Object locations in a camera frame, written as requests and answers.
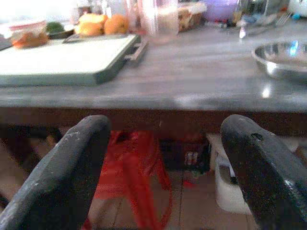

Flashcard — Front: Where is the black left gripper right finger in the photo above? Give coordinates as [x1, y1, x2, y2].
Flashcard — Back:
[220, 114, 307, 230]

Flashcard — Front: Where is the white cutting board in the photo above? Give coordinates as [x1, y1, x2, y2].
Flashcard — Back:
[0, 33, 147, 87]

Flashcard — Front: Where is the stainless steel bowl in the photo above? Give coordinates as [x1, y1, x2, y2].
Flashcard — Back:
[251, 40, 307, 81]

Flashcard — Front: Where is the clear plastic bottle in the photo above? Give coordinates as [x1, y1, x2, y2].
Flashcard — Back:
[139, 0, 179, 43]

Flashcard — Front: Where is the green fruit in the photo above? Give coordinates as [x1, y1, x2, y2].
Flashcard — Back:
[45, 21, 66, 35]

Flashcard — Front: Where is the clear tub with orange food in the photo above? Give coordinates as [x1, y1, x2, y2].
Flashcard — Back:
[9, 20, 48, 48]

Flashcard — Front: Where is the white plastic container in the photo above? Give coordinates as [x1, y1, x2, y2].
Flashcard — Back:
[207, 134, 252, 215]

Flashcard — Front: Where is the purple plastic tub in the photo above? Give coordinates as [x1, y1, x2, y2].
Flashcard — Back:
[203, 0, 240, 22]

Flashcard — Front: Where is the orange fruit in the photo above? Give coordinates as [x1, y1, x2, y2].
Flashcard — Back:
[74, 13, 108, 36]
[104, 13, 130, 35]

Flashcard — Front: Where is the grey-topped wooden counter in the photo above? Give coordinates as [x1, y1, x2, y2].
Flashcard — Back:
[0, 21, 307, 149]

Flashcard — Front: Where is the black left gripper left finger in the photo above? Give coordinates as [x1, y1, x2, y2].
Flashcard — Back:
[0, 115, 112, 230]

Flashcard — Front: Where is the clear food container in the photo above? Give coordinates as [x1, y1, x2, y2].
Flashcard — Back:
[178, 2, 207, 32]

